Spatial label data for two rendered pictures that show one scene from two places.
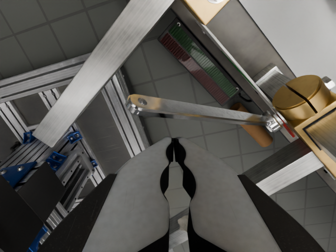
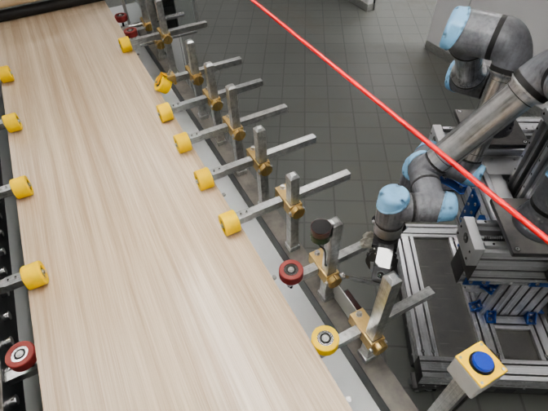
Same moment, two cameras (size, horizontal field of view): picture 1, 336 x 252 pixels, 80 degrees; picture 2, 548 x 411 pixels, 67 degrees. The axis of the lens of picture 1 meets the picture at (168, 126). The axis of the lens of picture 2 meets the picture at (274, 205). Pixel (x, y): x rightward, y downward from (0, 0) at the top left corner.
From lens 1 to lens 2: 1.19 m
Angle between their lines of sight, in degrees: 20
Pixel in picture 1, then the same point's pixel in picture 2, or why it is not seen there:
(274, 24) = (312, 324)
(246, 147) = not seen: hidden behind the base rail
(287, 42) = (306, 314)
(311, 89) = (333, 282)
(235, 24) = (338, 322)
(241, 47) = (337, 312)
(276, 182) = (342, 253)
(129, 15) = not seen: hidden behind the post
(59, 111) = (419, 298)
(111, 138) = (437, 296)
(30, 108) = (521, 347)
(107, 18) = not seen: outside the picture
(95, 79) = (401, 304)
